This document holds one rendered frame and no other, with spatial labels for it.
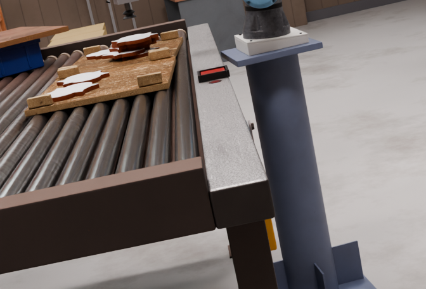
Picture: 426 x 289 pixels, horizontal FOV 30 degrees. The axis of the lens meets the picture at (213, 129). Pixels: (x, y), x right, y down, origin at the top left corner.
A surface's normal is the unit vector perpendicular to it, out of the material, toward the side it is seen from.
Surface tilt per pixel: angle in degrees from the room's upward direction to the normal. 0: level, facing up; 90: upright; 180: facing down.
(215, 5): 90
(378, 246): 0
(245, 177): 0
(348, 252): 90
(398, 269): 0
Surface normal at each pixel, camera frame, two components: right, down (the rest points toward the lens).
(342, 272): 0.18, 0.21
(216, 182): -0.20, -0.95
